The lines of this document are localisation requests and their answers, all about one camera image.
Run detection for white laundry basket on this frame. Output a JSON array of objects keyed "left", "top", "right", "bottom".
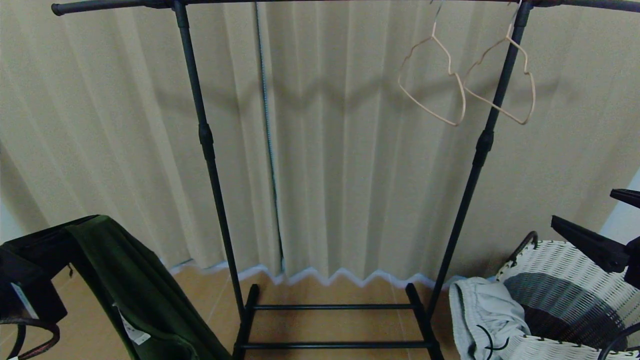
[{"left": 492, "top": 231, "right": 640, "bottom": 360}]

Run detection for pink clothes hanger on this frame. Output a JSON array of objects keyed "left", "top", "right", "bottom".
[
  {"left": 463, "top": 0, "right": 536, "bottom": 126},
  {"left": 397, "top": 0, "right": 467, "bottom": 127}
]

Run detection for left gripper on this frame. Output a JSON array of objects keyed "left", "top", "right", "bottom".
[{"left": 0, "top": 215, "right": 98, "bottom": 323}]

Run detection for pale grey shorts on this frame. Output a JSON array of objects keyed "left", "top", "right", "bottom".
[{"left": 448, "top": 277, "right": 532, "bottom": 360}]

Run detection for beige curtain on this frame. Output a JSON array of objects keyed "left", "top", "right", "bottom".
[{"left": 0, "top": 0, "right": 640, "bottom": 292}]

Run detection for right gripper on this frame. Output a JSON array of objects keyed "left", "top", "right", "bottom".
[{"left": 550, "top": 188, "right": 640, "bottom": 290}]

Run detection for black clothes rack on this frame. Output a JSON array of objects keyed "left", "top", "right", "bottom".
[{"left": 51, "top": 0, "right": 640, "bottom": 360}]

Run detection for black cable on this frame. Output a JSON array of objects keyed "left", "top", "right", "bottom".
[{"left": 597, "top": 322, "right": 640, "bottom": 360}]

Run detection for green long-sleeved shirt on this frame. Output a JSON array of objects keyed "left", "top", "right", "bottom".
[{"left": 65, "top": 215, "right": 233, "bottom": 360}]

